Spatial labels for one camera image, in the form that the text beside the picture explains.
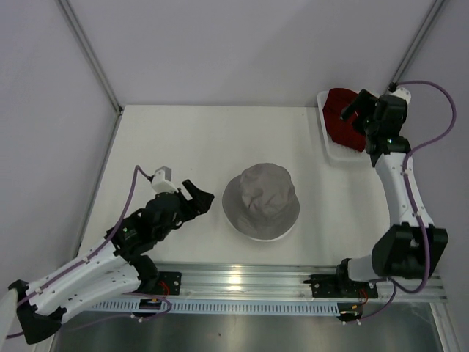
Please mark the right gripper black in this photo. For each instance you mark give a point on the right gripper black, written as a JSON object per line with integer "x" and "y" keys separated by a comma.
{"x": 363, "y": 103}

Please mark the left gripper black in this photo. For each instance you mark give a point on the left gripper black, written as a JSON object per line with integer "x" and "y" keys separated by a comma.
{"x": 199, "y": 203}

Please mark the red bucket hat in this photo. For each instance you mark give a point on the red bucket hat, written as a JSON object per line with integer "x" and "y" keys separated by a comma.
{"x": 340, "y": 131}

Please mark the grey bucket hat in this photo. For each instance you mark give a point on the grey bucket hat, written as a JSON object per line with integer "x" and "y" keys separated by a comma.
{"x": 262, "y": 194}

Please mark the white bucket hat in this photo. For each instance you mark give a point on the white bucket hat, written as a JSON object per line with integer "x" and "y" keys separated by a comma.
{"x": 263, "y": 232}

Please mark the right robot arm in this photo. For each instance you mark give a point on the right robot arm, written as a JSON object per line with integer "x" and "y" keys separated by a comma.
{"x": 409, "y": 251}

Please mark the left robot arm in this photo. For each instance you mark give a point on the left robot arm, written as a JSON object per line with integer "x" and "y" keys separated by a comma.
{"x": 116, "y": 265}

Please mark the white plastic basket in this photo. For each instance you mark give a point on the white plastic basket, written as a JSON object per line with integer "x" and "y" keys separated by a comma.
{"x": 337, "y": 154}

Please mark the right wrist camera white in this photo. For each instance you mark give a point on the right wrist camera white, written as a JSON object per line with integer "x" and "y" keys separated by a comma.
{"x": 400, "y": 92}

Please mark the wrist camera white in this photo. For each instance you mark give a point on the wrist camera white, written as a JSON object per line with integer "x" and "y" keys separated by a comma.
{"x": 400, "y": 92}
{"x": 161, "y": 181}

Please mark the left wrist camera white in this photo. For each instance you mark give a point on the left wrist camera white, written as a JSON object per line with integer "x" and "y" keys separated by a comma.
{"x": 161, "y": 181}

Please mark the right aluminium frame post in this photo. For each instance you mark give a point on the right aluminium frame post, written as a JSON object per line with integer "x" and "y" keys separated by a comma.
{"x": 424, "y": 29}

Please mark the aluminium frame post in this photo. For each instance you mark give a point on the aluminium frame post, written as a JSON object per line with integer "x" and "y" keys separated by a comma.
{"x": 85, "y": 45}
{"x": 424, "y": 29}

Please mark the aluminium mounting rail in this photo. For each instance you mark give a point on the aluminium mounting rail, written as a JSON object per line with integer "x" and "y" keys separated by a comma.
{"x": 276, "y": 283}

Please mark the slotted cable duct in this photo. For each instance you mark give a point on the slotted cable duct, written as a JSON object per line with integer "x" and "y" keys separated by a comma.
{"x": 217, "y": 307}

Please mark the left aluminium frame post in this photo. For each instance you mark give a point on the left aluminium frame post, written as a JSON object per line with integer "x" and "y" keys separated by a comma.
{"x": 85, "y": 45}

